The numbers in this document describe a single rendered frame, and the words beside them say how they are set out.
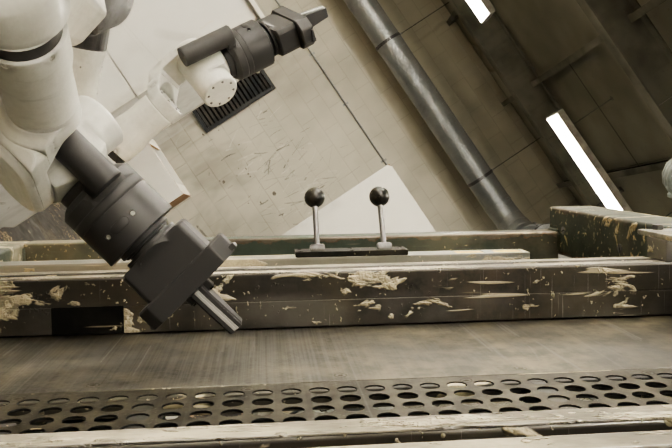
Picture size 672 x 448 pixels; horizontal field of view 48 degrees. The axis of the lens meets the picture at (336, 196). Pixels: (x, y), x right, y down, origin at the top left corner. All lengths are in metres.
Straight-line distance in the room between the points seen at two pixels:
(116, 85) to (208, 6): 0.53
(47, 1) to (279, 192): 8.67
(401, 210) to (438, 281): 3.89
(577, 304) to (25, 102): 0.71
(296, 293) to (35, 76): 0.45
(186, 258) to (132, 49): 2.77
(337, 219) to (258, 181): 4.50
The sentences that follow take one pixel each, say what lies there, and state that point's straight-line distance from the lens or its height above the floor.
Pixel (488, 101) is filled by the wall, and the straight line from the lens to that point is 9.61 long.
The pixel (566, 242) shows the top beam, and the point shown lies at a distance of 1.66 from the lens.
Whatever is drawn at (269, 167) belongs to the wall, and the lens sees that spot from 9.28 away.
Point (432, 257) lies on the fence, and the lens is 1.36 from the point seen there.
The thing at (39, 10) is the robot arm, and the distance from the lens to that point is 0.63.
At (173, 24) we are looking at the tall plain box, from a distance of 3.53.
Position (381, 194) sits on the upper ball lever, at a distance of 1.40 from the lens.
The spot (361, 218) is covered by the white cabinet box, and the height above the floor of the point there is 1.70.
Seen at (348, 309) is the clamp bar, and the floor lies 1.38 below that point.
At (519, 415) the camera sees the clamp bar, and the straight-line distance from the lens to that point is 0.45.
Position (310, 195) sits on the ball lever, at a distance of 1.38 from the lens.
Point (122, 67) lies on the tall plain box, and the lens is 3.53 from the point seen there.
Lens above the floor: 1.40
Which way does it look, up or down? 3 degrees up
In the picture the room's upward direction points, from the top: 56 degrees clockwise
